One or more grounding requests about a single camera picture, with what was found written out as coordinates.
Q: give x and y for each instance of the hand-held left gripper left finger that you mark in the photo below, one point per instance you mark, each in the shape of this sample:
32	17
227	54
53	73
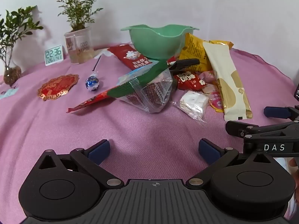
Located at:
99	151

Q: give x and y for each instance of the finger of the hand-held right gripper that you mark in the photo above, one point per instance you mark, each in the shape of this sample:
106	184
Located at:
236	128
274	112

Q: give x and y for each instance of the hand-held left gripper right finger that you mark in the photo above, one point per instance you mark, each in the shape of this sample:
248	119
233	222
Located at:
210	150

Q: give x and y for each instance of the long red green stick packet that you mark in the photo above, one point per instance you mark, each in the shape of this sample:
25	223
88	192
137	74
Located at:
98	98

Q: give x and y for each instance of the yellow snack bag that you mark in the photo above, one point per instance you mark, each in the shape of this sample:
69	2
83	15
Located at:
193	51

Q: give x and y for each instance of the green plastic bowl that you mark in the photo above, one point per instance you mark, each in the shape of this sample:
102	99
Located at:
154	44

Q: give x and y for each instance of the person's right hand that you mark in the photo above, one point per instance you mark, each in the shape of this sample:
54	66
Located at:
294	165

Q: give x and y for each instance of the pink orange candy packet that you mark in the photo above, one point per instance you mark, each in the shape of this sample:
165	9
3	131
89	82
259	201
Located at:
216	100

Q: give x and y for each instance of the cream gold long packet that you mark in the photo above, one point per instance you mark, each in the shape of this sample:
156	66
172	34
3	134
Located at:
230	84

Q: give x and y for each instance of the white nougat in clear wrap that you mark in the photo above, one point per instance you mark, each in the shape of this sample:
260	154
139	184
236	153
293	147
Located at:
192	101

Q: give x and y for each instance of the pink tablecloth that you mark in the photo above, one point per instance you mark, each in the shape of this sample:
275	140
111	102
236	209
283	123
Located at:
151	130

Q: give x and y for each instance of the pink candy wrapper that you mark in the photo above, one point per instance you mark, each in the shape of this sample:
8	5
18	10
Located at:
206	74

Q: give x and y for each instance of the small red snack packet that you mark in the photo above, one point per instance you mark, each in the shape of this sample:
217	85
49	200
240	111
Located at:
189	80

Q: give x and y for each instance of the blue wrapped chocolate ball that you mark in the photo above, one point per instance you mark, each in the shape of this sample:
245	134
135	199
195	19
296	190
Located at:
92	82

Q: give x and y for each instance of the clear plastic snack packet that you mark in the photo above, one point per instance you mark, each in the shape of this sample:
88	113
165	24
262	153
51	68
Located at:
151	95

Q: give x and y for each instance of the red gold paper ornament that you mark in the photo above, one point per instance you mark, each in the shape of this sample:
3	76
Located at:
58	86

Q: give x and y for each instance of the red tea sachet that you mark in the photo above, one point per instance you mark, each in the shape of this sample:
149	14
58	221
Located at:
126	54

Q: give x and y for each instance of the white digital clock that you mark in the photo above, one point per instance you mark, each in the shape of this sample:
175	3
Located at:
53	54

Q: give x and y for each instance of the plant in clear printed cup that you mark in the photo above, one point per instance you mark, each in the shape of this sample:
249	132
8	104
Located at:
79	44

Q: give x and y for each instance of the leafy plant in glass vase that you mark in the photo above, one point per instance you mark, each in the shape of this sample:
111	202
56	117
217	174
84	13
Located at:
10	75

